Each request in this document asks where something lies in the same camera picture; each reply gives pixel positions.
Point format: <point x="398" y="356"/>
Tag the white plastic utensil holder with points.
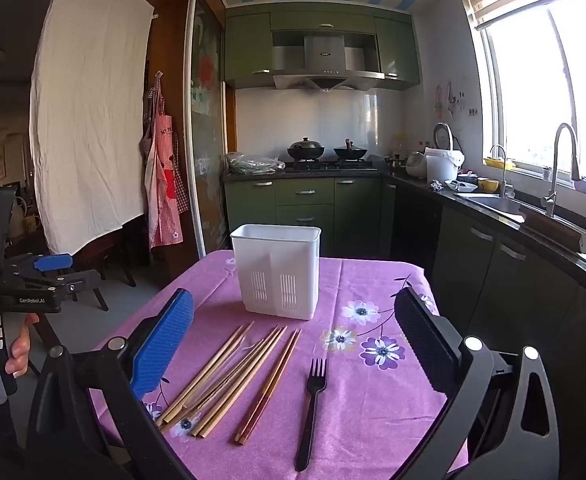
<point x="273" y="265"/>

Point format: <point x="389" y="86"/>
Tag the wall hooks and stickers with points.
<point x="453" y="95"/>

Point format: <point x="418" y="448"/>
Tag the black wok with lid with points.
<point x="305" y="149"/>

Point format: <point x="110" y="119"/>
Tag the yellow bowl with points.
<point x="488" y="185"/>

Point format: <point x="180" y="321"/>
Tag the yellow tray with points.
<point x="498" y="163"/>

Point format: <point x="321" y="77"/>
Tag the red checked apron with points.
<point x="165" y="175"/>

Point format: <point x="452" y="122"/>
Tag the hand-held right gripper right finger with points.
<point x="423" y="345"/>

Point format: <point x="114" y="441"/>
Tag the steel range hood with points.
<point x="325" y="60"/>

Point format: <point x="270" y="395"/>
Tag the black plastic fork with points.
<point x="310" y="410"/>

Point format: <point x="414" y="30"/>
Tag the green cabinets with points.
<point x="303" y="205"/>
<point x="248" y="45"/>

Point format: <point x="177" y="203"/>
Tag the steel sink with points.
<point x="498" y="205"/>

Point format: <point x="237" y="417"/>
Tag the dark wooden chair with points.
<point x="108" y="255"/>

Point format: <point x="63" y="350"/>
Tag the small steel faucet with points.
<point x="503" y="175"/>

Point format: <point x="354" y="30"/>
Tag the tall steel faucet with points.
<point x="553" y="190"/>

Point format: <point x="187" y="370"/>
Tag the person's left hand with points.
<point x="23" y="345"/>

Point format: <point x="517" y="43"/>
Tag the black countertop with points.
<point x="453" y="200"/>

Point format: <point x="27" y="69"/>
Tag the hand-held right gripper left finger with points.
<point x="163" y="345"/>

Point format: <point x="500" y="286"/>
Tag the black gas stove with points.
<point x="333" y="166"/>

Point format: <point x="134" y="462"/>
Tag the white plastic bucket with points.
<point x="443" y="165"/>

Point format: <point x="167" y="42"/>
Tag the green upper cabinets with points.
<point x="248" y="45"/>

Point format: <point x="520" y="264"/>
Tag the white rice cooker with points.
<point x="415" y="165"/>

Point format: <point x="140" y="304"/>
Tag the green lower cabinets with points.
<point x="303" y="205"/>

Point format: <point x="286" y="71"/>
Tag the purple checked apron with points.
<point x="149" y="125"/>

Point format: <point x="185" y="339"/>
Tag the pile of bamboo chopsticks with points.
<point x="223" y="385"/>

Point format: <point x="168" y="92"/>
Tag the dark lower cabinets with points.
<point x="498" y="300"/>

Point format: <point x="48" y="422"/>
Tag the white hanging sheet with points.
<point x="93" y="110"/>

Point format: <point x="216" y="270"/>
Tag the pink floral tablecloth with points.
<point x="363" y="410"/>

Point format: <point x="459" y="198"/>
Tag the window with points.
<point x="533" y="100"/>

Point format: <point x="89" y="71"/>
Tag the clear plastic bag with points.
<point x="253" y="164"/>

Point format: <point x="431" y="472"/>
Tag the dark red-brown chopstick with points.
<point x="268" y="385"/>
<point x="272" y="391"/>

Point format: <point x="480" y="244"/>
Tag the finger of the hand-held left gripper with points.
<point x="53" y="262"/>
<point x="80" y="282"/>

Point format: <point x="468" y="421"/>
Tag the sliding glass door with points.
<point x="205" y="135"/>

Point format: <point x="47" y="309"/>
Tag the dark wooden board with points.
<point x="548" y="227"/>

